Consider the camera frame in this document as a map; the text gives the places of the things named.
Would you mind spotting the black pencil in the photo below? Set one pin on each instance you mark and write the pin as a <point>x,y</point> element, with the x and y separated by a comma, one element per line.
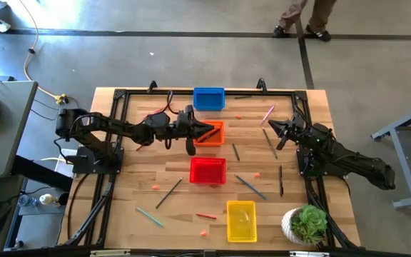
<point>213,133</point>

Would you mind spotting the silver bracket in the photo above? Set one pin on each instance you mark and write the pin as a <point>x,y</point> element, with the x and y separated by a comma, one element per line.
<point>109,253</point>
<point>309,254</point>

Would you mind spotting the yellow plastic bin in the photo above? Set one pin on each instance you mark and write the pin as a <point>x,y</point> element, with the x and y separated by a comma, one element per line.
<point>241,230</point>

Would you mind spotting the black pen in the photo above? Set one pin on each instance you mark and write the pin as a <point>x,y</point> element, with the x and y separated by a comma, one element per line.
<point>281,180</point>
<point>243,96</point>

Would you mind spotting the red Madisi crayon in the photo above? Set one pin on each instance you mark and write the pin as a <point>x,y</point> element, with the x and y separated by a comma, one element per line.
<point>206,216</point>

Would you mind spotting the short dark green pencil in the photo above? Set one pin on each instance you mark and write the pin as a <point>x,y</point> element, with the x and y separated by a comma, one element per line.
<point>235,152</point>

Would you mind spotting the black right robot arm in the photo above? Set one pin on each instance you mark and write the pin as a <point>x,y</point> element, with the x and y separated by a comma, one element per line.
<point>355,162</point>

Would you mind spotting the orange plastic bin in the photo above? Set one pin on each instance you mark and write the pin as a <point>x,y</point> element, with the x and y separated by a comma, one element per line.
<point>219,142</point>

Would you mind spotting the black frame bracket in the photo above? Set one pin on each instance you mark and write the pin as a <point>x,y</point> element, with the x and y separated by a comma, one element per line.
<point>152,86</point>
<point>261,85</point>

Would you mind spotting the blue pencil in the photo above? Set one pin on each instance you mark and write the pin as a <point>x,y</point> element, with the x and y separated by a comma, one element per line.
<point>250,186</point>

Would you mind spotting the blue plastic bin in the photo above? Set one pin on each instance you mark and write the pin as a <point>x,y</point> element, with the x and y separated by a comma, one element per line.
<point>209,100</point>

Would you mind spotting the pink pen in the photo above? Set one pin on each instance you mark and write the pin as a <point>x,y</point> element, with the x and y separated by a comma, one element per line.
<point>268,115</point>

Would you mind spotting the grey desk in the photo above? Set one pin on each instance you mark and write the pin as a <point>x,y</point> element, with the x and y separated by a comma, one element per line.
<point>9,135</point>

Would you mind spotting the grey metal table frame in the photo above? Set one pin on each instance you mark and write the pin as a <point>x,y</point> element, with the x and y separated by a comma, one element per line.
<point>403,160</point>

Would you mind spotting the small white bottle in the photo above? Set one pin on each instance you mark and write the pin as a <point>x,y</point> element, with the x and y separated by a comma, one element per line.
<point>48,199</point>

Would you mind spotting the black desk beam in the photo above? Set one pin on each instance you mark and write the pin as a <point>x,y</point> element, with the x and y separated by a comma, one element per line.
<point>41,173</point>

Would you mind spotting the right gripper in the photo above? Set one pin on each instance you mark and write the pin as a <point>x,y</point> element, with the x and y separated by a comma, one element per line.
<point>294,126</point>

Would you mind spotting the succulent in white pot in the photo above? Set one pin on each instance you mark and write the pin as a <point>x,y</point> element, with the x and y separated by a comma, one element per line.
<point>309,223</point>

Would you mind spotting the black aluminium table frame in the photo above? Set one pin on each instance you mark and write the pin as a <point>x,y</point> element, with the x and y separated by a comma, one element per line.
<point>137,92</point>

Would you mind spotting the white box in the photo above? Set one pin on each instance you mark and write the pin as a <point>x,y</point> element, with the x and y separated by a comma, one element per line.
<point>67,154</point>

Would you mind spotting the teal pencil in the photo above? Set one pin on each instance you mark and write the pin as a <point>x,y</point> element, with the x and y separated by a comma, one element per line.
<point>150,217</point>

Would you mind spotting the dark grey pencil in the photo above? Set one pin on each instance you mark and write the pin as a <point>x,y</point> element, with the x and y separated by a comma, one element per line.
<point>269,142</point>

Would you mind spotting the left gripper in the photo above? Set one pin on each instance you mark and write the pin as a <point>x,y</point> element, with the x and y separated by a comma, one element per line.
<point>184,130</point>

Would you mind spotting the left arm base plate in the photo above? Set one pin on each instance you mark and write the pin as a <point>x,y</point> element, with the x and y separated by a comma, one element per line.
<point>82,167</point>

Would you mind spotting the person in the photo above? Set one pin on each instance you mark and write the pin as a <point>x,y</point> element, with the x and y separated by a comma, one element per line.
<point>319,14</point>

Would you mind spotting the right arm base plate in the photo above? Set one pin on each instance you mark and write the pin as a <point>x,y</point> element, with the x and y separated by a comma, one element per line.
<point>302,171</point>

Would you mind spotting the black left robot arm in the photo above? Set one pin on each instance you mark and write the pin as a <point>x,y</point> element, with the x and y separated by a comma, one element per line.
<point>112,125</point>

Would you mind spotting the black cup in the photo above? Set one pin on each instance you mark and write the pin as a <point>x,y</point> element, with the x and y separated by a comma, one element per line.
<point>64,199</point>

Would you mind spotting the red plastic bin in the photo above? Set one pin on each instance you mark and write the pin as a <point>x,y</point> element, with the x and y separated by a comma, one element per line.
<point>208,171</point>

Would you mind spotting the clear water bottle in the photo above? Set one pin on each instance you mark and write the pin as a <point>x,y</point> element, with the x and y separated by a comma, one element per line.
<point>27,201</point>

